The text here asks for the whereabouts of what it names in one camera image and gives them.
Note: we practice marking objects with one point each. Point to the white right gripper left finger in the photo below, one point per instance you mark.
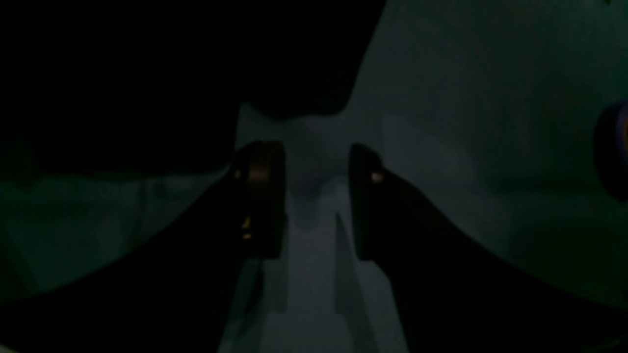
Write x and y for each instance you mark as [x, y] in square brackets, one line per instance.
[173, 293]

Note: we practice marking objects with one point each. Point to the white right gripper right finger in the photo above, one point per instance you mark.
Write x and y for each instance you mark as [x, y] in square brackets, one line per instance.
[454, 296]

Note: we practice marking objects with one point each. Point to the black t-shirt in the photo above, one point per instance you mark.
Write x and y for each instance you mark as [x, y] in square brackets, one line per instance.
[154, 86]

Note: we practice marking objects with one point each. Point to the purple tape roll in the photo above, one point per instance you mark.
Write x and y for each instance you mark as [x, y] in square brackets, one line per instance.
[611, 149]

